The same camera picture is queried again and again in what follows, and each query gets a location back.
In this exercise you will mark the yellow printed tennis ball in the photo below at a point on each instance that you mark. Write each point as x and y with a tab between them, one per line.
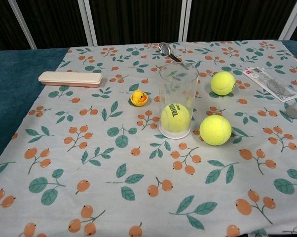
175	117

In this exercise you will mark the yellow chick toy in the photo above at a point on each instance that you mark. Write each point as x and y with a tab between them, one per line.
138	97

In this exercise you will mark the clear plastic cylinder container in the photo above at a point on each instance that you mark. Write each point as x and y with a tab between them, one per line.
178	98

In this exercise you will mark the floral patterned tablecloth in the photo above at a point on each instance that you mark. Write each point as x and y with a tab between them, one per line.
94	158

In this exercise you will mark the metal spoon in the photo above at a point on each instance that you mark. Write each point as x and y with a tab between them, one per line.
164	50

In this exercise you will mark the pink rectangular case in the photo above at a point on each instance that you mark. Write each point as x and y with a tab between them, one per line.
70	78

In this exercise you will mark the clear plastic product package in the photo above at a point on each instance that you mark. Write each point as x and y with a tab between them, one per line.
270	82

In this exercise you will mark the teal fabric cover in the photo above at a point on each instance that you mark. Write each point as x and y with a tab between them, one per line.
12	89

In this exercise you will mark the light blue grey tool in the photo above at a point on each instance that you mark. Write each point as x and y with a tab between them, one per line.
296	109

